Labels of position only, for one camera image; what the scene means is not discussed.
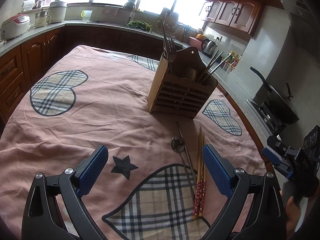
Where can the yellow-green plastic jug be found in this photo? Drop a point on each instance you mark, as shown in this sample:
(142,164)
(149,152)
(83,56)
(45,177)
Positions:
(86,15)

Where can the metal dish rack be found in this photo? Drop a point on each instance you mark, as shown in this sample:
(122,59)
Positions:
(169,19)

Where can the black wok with handle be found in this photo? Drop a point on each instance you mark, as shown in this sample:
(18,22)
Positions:
(280,104)

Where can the stainless steel fork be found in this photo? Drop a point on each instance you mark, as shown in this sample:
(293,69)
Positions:
(171,50)

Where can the small white kettle pot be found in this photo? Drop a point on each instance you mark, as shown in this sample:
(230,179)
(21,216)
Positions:
(42,19)

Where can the wooden utensil holder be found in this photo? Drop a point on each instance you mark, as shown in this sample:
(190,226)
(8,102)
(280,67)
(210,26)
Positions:
(181,87)

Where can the pink heart-patterned tablecloth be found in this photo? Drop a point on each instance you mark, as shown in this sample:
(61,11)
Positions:
(95,97)

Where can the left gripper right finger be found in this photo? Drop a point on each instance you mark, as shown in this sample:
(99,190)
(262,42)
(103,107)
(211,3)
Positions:
(253,209)

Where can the stainless steel spoon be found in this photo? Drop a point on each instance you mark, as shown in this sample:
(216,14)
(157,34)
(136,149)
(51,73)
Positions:
(177,145)

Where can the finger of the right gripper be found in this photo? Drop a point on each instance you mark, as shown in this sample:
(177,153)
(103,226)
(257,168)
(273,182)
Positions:
(282,157)

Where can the red-dotted wooden chopstick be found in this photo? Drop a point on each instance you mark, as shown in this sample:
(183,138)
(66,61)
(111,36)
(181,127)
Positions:
(198,184)

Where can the pink lidded container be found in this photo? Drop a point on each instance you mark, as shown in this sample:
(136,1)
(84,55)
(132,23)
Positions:
(197,41)

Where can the plain brown wooden chopstick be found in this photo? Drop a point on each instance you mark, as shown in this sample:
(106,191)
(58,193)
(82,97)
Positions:
(213,59)

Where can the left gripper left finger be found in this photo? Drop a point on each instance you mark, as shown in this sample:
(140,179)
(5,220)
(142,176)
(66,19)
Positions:
(42,218)

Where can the chrome sink faucet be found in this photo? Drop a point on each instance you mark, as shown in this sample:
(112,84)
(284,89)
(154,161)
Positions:
(130,5)

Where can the white red rice cooker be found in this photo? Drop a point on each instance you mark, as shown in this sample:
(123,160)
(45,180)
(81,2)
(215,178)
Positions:
(15,26)

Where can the stainless electric kettle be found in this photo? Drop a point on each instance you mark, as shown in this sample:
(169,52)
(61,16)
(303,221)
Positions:
(208,47)

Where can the person's right hand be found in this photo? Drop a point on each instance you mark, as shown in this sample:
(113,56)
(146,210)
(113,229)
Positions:
(293,214)

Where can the green leafy vegetables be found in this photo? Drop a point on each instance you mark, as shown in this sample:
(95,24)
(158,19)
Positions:
(140,25)

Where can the gas stove top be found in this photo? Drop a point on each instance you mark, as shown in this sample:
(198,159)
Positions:
(264,116)

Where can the seasoning bottles tray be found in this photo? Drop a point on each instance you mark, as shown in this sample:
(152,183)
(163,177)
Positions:
(231,62)

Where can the large white rice cooker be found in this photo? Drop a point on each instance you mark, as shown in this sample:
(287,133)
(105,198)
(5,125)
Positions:
(57,11)

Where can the steel range hood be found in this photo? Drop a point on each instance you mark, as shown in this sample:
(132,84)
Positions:
(305,28)

